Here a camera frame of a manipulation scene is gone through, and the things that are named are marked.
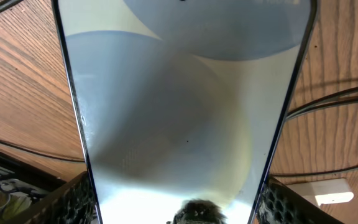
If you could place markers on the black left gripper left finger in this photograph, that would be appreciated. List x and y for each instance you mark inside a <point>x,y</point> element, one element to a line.
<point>72,203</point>

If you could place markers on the Samsung Galaxy smartphone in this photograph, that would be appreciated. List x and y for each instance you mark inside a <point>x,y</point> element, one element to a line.
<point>180,102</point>

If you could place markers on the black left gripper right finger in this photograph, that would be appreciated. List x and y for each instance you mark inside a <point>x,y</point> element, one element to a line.
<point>279,204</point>

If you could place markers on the white power strip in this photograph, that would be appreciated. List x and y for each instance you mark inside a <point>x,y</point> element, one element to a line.
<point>324,192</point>

